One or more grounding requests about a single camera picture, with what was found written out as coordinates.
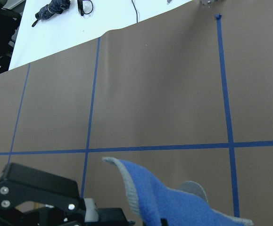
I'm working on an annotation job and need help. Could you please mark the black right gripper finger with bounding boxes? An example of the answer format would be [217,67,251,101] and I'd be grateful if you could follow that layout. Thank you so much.
[0,163,86,224]

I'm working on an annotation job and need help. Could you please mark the blue and grey towel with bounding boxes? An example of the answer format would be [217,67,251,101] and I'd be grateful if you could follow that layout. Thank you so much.
[103,157,254,226]

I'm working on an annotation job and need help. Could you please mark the folded dark blue umbrella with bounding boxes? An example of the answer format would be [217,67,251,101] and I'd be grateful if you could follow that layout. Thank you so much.
[32,0,71,27]

